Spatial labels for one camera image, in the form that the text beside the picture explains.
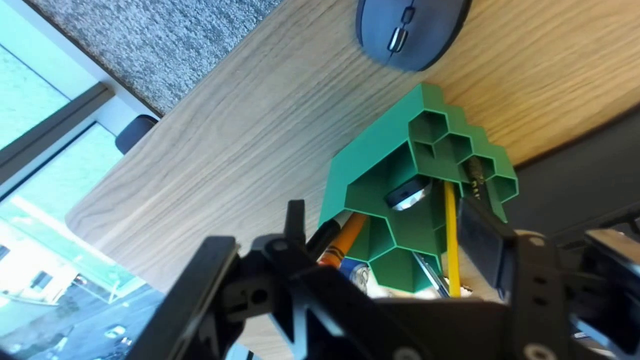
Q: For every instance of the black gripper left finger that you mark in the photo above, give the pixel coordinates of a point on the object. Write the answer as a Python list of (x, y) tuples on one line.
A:
[(294, 232)]

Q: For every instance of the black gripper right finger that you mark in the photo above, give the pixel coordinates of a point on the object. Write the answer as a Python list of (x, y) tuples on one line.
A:
[(491, 257)]

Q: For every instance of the dark grey computer mouse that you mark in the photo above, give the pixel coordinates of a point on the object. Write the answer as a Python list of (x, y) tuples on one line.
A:
[(413, 33)]

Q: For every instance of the black marker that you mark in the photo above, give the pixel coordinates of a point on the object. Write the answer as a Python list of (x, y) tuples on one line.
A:
[(323, 239)]

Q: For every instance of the orange marker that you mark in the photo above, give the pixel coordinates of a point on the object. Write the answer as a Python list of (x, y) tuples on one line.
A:
[(344, 241)]

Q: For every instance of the green honeycomb pen rack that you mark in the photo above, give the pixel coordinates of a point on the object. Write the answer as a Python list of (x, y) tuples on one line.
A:
[(380, 152)]

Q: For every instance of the yellow pencil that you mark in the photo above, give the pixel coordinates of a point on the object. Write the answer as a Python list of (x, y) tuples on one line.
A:
[(452, 241)]

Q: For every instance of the black pen with gold tip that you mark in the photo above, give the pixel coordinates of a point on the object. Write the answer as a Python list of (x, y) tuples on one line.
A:
[(479, 174)]

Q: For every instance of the silver black clip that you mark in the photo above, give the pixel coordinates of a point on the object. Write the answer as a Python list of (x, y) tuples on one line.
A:
[(409, 195)]

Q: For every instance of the black rounded floor object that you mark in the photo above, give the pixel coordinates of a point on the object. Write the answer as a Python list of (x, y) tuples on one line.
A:
[(137, 133)]

